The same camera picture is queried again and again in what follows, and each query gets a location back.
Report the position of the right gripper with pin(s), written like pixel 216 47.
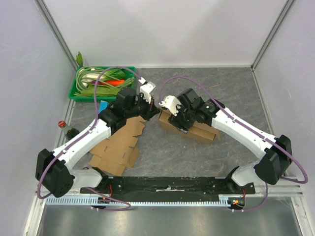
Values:
pixel 176 120

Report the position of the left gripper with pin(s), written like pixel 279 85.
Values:
pixel 151 110

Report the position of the large cardboard box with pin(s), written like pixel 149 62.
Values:
pixel 198 132

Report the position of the small cardboard box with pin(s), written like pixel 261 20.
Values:
pixel 119 151

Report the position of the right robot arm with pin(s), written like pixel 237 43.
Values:
pixel 272 152

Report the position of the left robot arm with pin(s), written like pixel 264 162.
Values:
pixel 54 169

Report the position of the blue rectangular box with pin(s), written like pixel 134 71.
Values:
pixel 103 105

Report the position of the green asparagus bundle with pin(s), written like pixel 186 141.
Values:
pixel 129 82

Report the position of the orange toy carrot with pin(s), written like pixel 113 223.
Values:
pixel 115 82

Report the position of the green lettuce leaf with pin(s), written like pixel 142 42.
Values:
pixel 100 92

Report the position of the white toy radish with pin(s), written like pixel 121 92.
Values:
pixel 88 79

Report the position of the green long beans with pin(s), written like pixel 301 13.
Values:
pixel 83 71

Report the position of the dark soda bottle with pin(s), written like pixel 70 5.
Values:
pixel 69 132

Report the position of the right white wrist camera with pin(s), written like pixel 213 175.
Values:
pixel 171 103

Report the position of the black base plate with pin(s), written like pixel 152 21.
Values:
pixel 170 188

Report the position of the slotted cable duct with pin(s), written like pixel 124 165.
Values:
pixel 98 201

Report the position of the left aluminium frame post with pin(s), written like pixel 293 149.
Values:
pixel 56 31

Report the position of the aluminium frame post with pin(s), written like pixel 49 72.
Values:
pixel 272 32
pixel 56 31

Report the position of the right aluminium frame post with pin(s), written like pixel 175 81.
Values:
pixel 272 32

